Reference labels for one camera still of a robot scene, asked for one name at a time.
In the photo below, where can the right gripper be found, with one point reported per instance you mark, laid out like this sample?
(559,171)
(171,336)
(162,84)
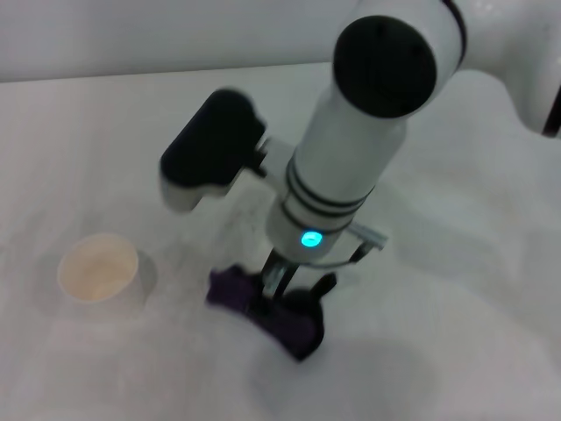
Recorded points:
(276,276)

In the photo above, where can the purple rag with black trim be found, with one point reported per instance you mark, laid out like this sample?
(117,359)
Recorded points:
(236,291)

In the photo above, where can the white paper cup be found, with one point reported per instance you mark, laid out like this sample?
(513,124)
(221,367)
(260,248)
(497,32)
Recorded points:
(98,274)

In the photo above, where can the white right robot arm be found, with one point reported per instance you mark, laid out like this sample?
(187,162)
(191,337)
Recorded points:
(350,144)

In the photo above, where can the grey metal mount bracket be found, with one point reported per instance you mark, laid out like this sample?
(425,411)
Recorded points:
(370,239)

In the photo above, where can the black and white wrist camera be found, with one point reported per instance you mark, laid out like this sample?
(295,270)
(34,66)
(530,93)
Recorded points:
(210,149)

